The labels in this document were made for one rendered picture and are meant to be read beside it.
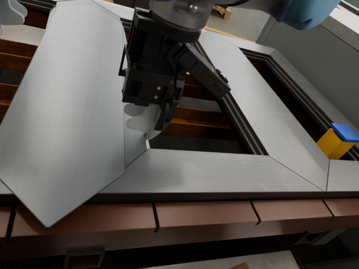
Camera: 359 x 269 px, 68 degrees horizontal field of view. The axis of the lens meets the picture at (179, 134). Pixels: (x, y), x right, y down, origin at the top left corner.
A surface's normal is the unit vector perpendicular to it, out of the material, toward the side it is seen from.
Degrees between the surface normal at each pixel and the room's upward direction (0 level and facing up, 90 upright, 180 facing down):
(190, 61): 89
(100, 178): 0
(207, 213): 0
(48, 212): 0
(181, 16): 90
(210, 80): 89
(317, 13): 89
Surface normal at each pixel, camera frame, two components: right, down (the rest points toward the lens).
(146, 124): 0.22, 0.73
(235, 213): 0.33, -0.72
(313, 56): -0.91, -0.08
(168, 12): -0.34, 0.53
